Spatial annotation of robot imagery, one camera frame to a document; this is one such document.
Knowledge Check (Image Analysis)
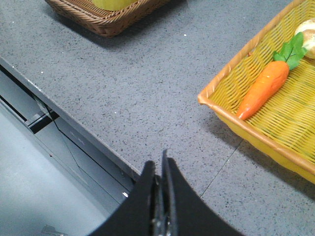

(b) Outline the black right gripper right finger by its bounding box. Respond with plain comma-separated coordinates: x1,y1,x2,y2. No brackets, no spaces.
162,150,242,236

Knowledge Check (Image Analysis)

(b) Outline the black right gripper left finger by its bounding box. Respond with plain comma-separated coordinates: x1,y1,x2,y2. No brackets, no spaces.
90,161,155,236

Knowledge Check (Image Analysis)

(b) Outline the yellow tape roll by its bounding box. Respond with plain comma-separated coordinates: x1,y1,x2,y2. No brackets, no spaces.
92,0,136,11

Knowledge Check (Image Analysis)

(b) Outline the yellow woven basket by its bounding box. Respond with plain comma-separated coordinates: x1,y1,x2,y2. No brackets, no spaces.
198,0,315,182

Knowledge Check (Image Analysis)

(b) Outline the orange toy carrot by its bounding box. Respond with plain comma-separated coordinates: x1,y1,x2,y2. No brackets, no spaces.
236,32,307,120

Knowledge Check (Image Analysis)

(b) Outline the brown wicker basket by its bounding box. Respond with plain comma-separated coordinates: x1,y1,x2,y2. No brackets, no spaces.
46,0,168,38

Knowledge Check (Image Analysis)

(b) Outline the toy bread croissant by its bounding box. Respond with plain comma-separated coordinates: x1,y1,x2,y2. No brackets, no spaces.
295,18,315,59

